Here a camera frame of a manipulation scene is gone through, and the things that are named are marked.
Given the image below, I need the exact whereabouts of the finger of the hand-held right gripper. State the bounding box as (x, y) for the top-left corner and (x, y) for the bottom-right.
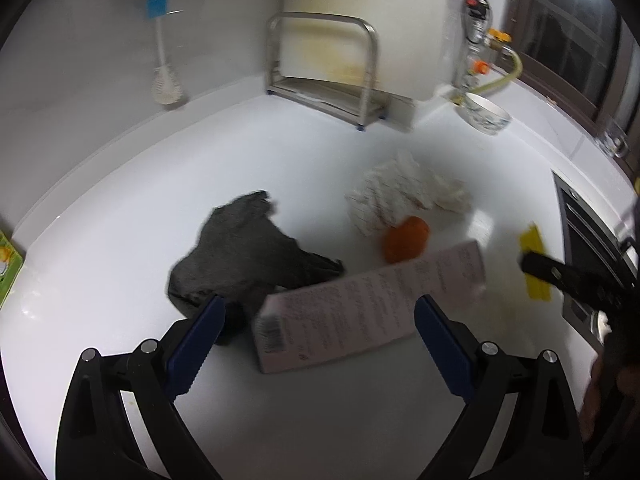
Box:
(520, 251), (640, 318)

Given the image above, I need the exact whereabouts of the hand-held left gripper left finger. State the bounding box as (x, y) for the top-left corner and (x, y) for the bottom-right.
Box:
(55, 294), (226, 480)

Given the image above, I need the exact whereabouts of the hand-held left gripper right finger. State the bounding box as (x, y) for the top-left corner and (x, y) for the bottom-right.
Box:
(414, 295), (586, 480)

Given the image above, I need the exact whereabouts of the yellow plastic funnel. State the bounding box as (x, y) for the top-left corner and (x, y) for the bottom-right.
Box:
(518, 224), (553, 303)

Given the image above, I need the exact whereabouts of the dark grey cloth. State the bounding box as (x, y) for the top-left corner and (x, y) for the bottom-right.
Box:
(167, 189), (347, 346)

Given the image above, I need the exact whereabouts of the pale pink paper box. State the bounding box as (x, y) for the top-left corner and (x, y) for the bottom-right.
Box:
(252, 240), (488, 375)

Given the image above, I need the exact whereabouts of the orange fruit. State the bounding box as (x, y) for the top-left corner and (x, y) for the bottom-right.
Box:
(382, 216), (431, 264)

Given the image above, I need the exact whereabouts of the printed paper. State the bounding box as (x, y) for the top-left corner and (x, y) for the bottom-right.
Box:
(345, 152), (436, 238)

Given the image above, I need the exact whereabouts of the person's right hand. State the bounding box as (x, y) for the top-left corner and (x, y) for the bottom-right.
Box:
(580, 360), (640, 433)

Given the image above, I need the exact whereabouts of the black kitchen sink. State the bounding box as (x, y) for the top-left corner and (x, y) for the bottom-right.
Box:
(550, 170), (640, 356)

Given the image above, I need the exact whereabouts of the clear glass mug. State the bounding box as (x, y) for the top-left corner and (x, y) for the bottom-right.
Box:
(596, 122), (630, 158)

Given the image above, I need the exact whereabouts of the patterned ceramic bowl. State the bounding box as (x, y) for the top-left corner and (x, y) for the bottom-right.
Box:
(459, 91), (512, 136)

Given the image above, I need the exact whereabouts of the green and yellow pouch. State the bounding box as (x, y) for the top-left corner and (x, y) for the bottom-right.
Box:
(0, 230), (25, 311)

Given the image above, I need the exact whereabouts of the steel gas valve pipe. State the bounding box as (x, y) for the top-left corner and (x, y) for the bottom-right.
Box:
(452, 0), (511, 91)

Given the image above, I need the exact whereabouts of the white bottle brush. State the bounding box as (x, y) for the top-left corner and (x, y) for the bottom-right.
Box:
(146, 0), (187, 107)

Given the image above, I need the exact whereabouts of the steel board rack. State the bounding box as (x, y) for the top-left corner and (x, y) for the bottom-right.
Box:
(265, 11), (390, 132)

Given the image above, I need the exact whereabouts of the yellow gas hose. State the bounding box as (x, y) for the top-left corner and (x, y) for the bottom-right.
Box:
(467, 50), (523, 96)

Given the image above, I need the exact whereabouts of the dark window frame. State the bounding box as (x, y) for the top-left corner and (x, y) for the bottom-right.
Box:
(505, 0), (640, 126)

